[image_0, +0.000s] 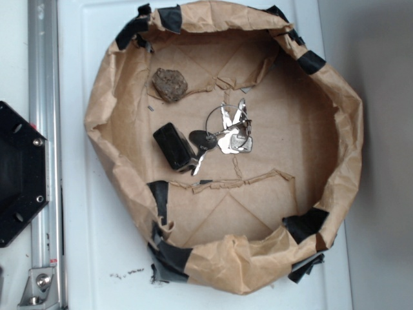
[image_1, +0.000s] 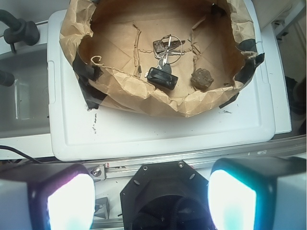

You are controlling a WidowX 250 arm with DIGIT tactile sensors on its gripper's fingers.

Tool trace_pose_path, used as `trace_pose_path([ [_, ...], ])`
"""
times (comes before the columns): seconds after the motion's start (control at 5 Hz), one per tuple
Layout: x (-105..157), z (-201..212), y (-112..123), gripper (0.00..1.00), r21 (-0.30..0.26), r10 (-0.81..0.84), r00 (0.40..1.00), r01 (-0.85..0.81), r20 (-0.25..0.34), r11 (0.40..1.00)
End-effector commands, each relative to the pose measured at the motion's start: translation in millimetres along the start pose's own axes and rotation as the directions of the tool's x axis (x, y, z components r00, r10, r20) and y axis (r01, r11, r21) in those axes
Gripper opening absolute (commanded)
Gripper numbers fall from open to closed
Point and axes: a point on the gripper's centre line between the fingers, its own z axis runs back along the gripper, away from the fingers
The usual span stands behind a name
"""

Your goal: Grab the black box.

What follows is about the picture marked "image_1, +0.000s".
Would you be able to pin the silver keys on ring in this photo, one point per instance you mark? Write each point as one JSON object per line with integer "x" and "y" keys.
{"x": 167, "y": 46}

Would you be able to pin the brown rock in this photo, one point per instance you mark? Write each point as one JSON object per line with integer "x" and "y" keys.
{"x": 201, "y": 79}

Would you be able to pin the clear plastic bin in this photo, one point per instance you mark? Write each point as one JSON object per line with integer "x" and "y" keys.
{"x": 24, "y": 105}

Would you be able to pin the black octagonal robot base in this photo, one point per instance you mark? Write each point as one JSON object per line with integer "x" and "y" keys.
{"x": 166, "y": 196}

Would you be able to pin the black box key fob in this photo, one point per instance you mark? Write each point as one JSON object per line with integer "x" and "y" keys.
{"x": 161, "y": 78}

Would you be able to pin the white plastic tray lid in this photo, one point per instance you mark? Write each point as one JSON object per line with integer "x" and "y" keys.
{"x": 78, "y": 133}

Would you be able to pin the silver corner bracket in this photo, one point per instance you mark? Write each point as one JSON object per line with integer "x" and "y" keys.
{"x": 98, "y": 173}

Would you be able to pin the black clamp knob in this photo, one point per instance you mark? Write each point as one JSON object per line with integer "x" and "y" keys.
{"x": 18, "y": 30}

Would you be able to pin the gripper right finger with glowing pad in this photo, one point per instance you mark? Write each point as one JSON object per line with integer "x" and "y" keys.
{"x": 265, "y": 193}

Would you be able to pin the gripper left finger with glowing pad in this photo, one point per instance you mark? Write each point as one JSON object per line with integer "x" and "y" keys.
{"x": 46, "y": 196}

